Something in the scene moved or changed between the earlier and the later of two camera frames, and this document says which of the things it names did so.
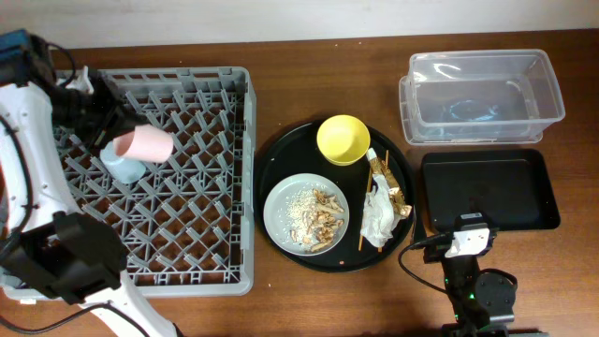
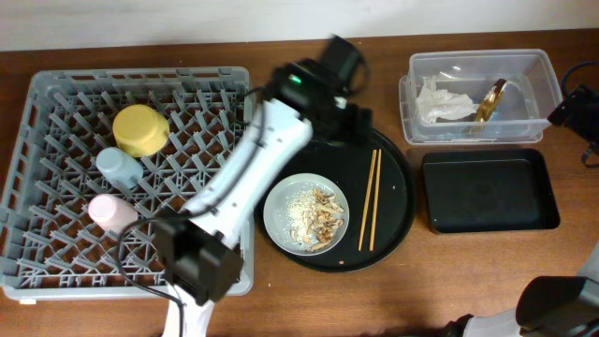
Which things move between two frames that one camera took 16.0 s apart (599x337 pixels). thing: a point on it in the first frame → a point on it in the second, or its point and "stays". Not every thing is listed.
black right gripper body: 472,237 → 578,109
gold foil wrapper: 381,168 → 488,106
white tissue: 379,214 → 434,104
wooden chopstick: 362,216 stays
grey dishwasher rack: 187,224 stays
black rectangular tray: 515,189 stays
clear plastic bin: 477,97 stays
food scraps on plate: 311,215 stays
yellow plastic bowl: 343,139 → 140,131
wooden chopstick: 387,168 → 375,199
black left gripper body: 114,124 → 355,124
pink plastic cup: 146,143 → 111,212
